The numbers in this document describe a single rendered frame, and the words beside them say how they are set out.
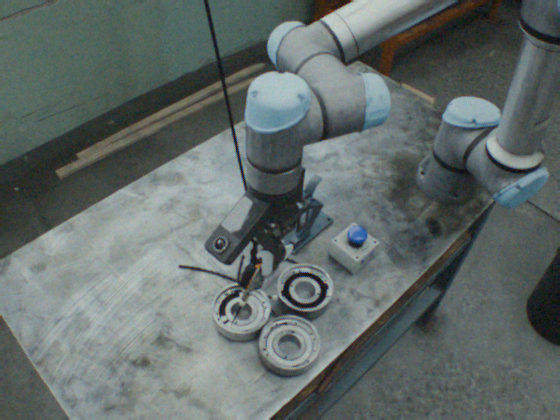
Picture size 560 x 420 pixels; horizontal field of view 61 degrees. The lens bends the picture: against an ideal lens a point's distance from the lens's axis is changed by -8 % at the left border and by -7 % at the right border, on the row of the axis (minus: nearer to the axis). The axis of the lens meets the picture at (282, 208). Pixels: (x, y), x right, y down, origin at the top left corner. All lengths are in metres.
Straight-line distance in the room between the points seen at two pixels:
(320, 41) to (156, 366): 0.60
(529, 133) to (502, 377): 1.18
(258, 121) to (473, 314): 1.59
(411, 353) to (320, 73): 1.37
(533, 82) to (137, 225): 0.81
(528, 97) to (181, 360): 0.75
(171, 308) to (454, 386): 1.19
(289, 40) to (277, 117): 0.19
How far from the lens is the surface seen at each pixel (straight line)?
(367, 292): 1.02
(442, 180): 1.19
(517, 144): 1.00
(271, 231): 0.74
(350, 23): 0.76
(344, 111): 0.65
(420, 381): 1.86
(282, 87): 0.61
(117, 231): 1.11
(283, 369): 0.87
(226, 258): 0.72
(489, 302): 2.13
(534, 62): 0.89
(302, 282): 0.98
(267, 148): 0.63
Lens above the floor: 1.63
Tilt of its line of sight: 48 degrees down
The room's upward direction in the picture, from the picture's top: 5 degrees clockwise
